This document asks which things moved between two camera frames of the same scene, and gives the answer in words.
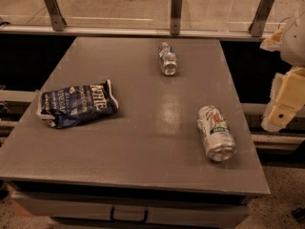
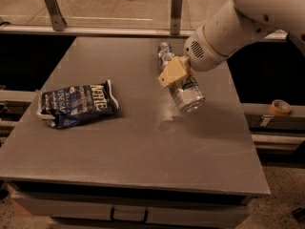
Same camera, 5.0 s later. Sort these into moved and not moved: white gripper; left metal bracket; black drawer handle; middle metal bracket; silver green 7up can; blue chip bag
Moved: silver green 7up can; white gripper
Not moved: middle metal bracket; black drawer handle; left metal bracket; blue chip bag
